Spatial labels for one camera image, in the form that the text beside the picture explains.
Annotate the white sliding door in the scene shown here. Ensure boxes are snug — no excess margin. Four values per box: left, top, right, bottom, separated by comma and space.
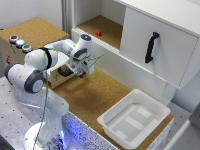
118, 6, 200, 90

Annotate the blue button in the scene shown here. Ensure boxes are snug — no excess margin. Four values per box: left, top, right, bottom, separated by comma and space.
15, 38, 26, 49

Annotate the wooden drawer box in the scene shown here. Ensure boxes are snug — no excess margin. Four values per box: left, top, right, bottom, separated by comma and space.
0, 16, 71, 83

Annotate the red button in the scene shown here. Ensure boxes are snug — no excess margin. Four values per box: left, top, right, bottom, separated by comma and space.
9, 34, 20, 45

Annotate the wooden drawer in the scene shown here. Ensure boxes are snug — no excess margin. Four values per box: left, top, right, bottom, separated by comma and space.
43, 55, 80, 90

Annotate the green button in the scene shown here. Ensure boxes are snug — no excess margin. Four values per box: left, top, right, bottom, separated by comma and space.
21, 43, 33, 54

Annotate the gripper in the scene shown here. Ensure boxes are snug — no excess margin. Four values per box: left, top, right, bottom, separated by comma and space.
66, 57, 96, 79

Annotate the black door handle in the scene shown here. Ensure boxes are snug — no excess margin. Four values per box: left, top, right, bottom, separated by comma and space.
144, 31, 161, 65

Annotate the white plastic box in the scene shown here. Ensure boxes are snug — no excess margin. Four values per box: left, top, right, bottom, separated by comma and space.
96, 88, 172, 150

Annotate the black drawer handle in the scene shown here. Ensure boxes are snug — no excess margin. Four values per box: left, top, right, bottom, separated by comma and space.
57, 65, 76, 78

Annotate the white cabinet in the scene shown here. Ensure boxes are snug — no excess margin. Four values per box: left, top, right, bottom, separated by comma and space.
70, 0, 200, 108

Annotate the green cable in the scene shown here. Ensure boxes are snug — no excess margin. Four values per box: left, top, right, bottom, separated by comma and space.
32, 47, 108, 150

